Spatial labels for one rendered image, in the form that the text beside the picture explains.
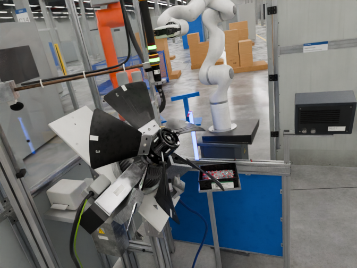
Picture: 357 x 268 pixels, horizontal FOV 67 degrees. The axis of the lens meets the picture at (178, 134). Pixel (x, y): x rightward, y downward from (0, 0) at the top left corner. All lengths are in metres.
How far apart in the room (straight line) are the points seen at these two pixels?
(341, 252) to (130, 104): 1.83
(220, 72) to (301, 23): 1.35
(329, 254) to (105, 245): 1.57
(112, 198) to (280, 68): 2.26
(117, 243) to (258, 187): 0.89
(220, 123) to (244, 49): 6.94
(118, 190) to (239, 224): 1.09
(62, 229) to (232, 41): 7.56
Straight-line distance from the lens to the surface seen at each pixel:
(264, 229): 1.97
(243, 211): 1.90
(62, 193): 1.55
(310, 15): 2.89
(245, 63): 8.71
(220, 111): 1.77
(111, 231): 1.45
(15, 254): 1.66
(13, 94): 1.24
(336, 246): 2.44
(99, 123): 1.05
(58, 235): 1.83
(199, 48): 10.36
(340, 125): 1.54
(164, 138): 1.17
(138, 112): 1.28
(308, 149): 3.23
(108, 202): 1.06
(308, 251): 2.37
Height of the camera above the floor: 1.68
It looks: 22 degrees down
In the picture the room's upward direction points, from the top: 10 degrees counter-clockwise
